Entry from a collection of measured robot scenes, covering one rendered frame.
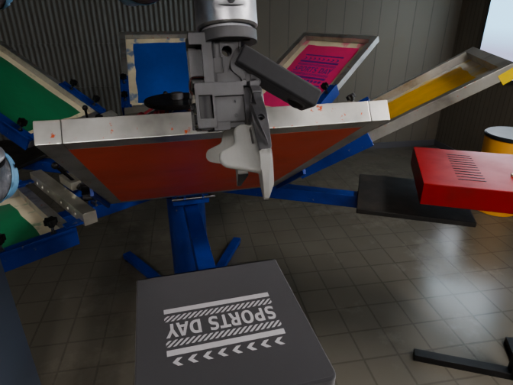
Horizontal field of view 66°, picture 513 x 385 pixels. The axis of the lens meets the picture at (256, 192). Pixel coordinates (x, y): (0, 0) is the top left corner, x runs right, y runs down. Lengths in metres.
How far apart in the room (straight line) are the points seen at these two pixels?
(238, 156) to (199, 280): 0.85
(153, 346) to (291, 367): 0.34
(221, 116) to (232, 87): 0.04
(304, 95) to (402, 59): 4.99
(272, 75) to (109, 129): 0.28
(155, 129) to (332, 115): 0.30
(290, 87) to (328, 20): 4.54
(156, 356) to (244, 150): 0.71
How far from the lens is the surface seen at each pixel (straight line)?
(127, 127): 0.65
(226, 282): 1.24
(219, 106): 0.47
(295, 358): 1.03
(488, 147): 4.03
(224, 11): 0.49
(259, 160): 0.44
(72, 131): 0.66
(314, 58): 2.78
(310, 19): 4.97
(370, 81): 5.33
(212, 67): 0.49
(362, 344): 2.45
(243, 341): 1.06
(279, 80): 0.50
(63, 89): 2.66
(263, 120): 0.45
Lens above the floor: 1.71
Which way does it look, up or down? 25 degrees down
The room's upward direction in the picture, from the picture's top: straight up
